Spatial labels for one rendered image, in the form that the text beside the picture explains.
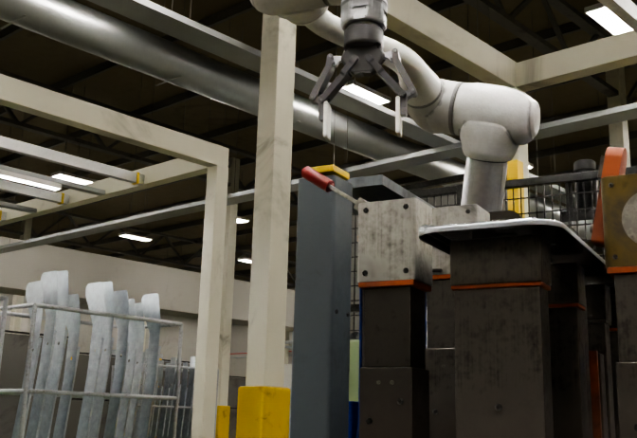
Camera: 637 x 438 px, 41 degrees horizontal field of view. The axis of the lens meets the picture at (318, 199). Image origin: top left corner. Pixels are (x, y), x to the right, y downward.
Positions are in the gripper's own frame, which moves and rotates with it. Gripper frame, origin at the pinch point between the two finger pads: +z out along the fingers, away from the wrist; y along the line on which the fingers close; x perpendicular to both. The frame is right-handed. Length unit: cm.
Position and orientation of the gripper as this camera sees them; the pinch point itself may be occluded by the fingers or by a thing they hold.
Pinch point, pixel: (362, 131)
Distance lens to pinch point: 160.2
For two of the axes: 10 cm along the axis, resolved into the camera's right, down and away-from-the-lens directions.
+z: -0.3, 9.7, -2.5
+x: 2.6, 2.4, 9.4
